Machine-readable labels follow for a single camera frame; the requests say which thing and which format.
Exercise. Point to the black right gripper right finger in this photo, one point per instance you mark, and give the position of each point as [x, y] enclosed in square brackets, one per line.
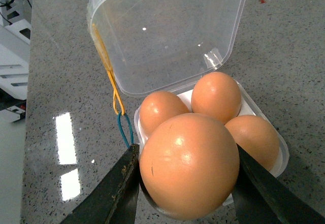
[260, 198]

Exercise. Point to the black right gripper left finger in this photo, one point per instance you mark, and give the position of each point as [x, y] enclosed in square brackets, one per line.
[114, 200]

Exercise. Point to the brown egg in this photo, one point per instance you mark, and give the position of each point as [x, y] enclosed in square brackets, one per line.
[189, 165]

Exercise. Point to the clear plastic egg box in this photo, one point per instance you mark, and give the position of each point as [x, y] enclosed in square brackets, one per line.
[153, 45]

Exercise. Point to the brown egg front right box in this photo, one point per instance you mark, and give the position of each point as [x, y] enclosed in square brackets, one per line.
[257, 137]

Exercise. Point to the brown egg box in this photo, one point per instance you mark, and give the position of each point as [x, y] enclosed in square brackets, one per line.
[257, 137]
[159, 107]
[217, 95]

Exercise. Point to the brown egg back left box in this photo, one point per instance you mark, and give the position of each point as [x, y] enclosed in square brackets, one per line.
[159, 107]

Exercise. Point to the brown egg back right box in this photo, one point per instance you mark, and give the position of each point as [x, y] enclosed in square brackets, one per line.
[217, 95]

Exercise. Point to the yellow rubber band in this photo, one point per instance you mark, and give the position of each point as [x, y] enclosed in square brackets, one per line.
[117, 103]

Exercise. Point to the white metal frame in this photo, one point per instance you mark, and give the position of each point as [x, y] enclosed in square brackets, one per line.
[15, 49]

